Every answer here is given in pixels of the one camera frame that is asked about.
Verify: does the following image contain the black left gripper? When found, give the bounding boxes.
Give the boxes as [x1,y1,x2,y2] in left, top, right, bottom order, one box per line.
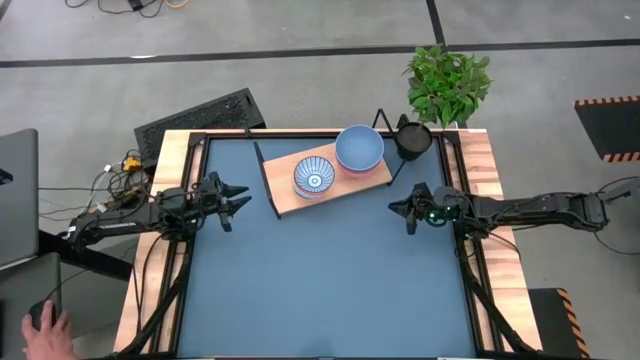
[194,172,253,233]

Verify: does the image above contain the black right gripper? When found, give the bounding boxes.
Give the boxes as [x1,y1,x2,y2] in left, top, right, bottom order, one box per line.
[388,182,471,236]

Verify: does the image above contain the pink plastic bowl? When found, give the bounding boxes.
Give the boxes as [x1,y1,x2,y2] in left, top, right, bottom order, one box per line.
[338,164,385,180]

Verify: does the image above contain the grey-blue plastic bowl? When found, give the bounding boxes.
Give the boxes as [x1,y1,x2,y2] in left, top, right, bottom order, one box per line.
[334,124,386,174]

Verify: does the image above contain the light blue patterned bowl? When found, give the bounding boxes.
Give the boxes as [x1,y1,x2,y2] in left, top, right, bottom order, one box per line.
[291,155,337,201]

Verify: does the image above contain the black perforated computer case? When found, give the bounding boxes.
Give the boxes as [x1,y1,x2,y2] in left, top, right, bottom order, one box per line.
[133,87,267,170]

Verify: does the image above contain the blue-grey table mat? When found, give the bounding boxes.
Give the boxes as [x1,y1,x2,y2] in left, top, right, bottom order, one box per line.
[177,137,477,359]

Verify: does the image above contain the potted green tree black pot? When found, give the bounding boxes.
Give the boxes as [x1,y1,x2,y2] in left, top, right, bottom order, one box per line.
[397,43,495,162]

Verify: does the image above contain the black mat hazard stripes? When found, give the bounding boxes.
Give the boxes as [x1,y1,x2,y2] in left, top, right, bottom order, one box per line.
[527,287,592,360]
[573,95,640,164]

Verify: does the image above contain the grey metal stand foot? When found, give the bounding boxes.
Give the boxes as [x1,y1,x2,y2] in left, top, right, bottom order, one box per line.
[599,177,640,206]

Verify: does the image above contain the grey laptop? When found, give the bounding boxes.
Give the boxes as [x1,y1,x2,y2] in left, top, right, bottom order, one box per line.
[0,127,41,269]

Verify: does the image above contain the grey side desk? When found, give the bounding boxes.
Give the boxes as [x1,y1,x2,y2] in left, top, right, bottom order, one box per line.
[0,229,134,360]

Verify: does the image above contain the black computer mouse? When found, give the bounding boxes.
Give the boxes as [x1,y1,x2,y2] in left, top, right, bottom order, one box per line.
[28,298,58,331]

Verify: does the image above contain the person's hand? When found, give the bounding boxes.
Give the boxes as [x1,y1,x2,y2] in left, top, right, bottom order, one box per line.
[20,299,77,360]

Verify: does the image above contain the wooden shelf black metal frame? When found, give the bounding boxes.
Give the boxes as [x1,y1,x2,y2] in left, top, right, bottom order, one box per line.
[252,139,405,221]

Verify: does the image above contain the black floor cable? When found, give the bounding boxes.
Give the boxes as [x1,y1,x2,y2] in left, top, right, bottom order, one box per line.
[589,219,640,257]

